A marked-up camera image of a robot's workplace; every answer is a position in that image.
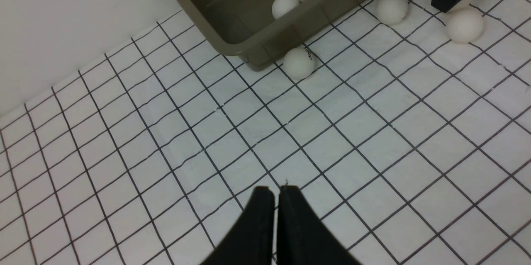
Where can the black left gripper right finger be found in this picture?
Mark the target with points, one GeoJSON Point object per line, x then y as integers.
{"type": "Point", "coordinates": [302, 239]}

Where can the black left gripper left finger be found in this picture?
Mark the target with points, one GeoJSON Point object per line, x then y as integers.
{"type": "Point", "coordinates": [250, 240]}

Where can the white black-grid tablecloth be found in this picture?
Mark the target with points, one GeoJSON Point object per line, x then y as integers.
{"type": "Point", "coordinates": [412, 149]}

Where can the olive green plastic bin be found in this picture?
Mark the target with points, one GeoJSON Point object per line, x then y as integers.
{"type": "Point", "coordinates": [262, 31]}

